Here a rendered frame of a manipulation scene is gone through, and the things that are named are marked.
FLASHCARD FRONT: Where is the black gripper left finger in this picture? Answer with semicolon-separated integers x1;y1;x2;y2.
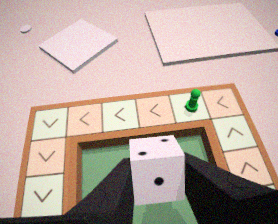
0;158;134;224

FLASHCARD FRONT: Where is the ring of arrow squares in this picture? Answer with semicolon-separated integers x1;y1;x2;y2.
20;88;276;224

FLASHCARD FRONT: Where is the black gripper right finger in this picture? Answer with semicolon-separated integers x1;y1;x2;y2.
184;153;278;224

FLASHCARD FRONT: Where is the green game pawn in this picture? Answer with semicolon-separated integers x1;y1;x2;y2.
186;89;200;112

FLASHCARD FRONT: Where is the white die with black pips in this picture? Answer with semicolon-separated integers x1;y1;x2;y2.
129;135;185;206

